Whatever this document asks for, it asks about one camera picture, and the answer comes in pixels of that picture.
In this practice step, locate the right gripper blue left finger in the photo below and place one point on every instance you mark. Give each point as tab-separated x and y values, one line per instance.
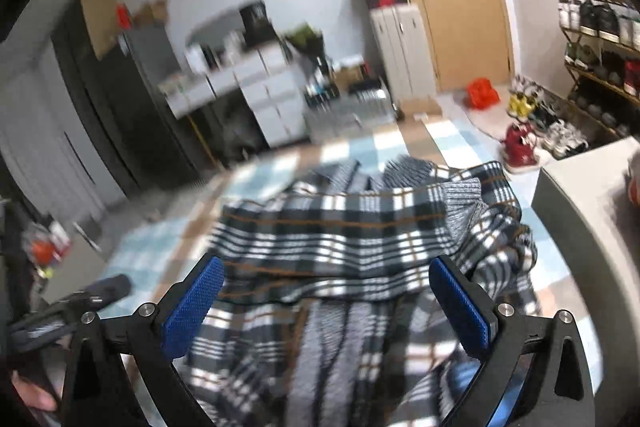
159	333

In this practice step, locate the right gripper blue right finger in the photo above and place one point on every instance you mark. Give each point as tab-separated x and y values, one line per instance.
485	333

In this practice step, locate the plaid fleece jacket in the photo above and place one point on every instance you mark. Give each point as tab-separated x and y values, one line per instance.
326	317

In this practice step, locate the person's left hand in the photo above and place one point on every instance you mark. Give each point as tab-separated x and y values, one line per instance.
32	395

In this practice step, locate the checkered bed cover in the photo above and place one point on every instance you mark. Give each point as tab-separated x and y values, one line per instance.
156	255

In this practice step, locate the grey bed footboard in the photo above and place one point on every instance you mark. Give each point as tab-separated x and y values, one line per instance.
582	201

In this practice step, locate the black refrigerator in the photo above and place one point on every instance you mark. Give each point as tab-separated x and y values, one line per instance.
121	108

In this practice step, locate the black bag under desk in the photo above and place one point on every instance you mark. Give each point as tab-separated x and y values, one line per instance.
236	134

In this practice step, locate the yellow sneakers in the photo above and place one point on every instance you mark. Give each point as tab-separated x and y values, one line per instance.
521	105

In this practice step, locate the orange bag on floor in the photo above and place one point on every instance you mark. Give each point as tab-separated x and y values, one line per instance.
481	94

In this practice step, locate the silver flat suitcase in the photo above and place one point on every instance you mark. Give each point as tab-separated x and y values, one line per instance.
349	115

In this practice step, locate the white drawer desk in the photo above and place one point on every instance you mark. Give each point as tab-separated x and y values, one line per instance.
270	80

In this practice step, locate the white upright suitcase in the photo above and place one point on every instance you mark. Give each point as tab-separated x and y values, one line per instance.
406	54

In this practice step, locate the cardboard box on fridge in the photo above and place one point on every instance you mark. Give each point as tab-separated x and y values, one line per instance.
151	12

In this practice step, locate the black hat box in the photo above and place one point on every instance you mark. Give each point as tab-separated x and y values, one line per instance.
257	26

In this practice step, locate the wooden shoe rack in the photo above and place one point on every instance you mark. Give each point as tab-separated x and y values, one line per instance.
602	58

